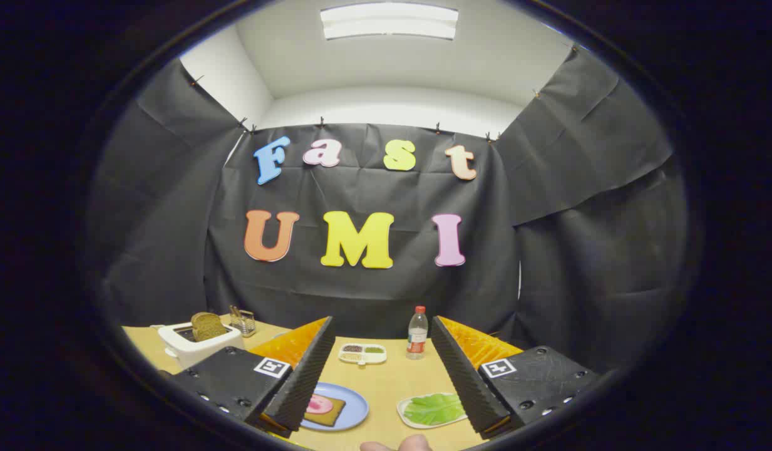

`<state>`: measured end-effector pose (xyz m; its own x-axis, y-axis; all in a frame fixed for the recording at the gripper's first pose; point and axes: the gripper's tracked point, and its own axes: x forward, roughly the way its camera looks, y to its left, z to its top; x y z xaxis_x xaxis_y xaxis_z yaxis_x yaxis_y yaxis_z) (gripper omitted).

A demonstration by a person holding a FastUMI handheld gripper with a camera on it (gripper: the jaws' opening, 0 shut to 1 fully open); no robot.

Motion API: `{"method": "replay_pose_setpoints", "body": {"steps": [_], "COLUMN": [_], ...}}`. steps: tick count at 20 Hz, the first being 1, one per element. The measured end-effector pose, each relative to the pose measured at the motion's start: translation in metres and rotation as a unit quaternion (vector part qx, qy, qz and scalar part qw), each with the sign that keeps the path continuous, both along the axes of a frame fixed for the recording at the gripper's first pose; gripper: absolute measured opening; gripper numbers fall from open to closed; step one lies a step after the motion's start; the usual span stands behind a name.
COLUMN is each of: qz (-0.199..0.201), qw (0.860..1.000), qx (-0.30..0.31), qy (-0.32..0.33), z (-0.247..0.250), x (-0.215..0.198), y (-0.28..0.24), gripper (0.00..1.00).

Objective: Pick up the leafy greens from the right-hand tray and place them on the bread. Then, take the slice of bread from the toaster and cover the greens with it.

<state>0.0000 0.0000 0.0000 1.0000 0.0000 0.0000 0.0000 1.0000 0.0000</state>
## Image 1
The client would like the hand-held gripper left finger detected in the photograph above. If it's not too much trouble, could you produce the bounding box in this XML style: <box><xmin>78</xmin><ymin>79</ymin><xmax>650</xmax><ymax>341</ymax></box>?
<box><xmin>168</xmin><ymin>316</ymin><xmax>336</xmax><ymax>439</ymax></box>

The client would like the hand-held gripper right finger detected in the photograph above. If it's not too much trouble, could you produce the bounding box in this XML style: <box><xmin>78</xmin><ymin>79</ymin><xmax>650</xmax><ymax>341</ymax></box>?
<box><xmin>431</xmin><ymin>315</ymin><xmax>602</xmax><ymax>440</ymax></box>

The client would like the green lettuce leaf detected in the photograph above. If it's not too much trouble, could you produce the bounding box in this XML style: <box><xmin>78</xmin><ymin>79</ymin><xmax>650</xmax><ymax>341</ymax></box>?
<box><xmin>403</xmin><ymin>393</ymin><xmax>466</xmax><ymax>426</ymax></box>

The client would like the dark brown bread slice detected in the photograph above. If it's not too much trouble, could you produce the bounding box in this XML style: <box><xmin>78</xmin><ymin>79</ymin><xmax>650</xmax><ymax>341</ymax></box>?
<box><xmin>191</xmin><ymin>312</ymin><xmax>229</xmax><ymax>342</ymax></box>

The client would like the toasted bread slice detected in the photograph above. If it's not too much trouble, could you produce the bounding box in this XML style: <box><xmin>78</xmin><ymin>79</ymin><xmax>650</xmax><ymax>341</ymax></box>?
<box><xmin>304</xmin><ymin>395</ymin><xmax>347</xmax><ymax>428</ymax></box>

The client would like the blue round plate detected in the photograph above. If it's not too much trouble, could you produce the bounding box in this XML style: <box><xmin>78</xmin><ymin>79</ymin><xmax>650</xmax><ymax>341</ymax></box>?
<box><xmin>300</xmin><ymin>382</ymin><xmax>369</xmax><ymax>432</ymax></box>

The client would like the white divided seasoning dish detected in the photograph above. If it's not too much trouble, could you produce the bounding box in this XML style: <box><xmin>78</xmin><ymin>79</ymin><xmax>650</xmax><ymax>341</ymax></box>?
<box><xmin>338</xmin><ymin>343</ymin><xmax>388</xmax><ymax>366</ymax></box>

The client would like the clear bottle with red cap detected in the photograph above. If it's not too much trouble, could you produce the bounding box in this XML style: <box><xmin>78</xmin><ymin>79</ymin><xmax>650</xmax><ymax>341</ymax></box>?
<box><xmin>406</xmin><ymin>306</ymin><xmax>429</xmax><ymax>360</ymax></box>

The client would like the white rectangular plate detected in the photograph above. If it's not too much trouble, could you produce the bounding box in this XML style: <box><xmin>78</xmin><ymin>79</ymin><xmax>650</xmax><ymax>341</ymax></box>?
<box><xmin>396</xmin><ymin>393</ymin><xmax>469</xmax><ymax>430</ymax></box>

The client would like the white toaster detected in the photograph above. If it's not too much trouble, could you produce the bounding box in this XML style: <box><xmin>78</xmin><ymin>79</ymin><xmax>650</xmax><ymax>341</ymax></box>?
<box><xmin>151</xmin><ymin>321</ymin><xmax>244</xmax><ymax>369</ymax></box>

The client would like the black backdrop cloth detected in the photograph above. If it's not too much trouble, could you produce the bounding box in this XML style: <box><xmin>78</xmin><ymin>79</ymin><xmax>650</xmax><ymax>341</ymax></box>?
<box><xmin>88</xmin><ymin>47</ymin><xmax>690</xmax><ymax>376</ymax></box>

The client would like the metal wire utensil holder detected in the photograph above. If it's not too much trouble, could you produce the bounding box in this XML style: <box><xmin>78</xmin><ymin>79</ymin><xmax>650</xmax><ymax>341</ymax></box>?
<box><xmin>229</xmin><ymin>305</ymin><xmax>257</xmax><ymax>338</ymax></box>

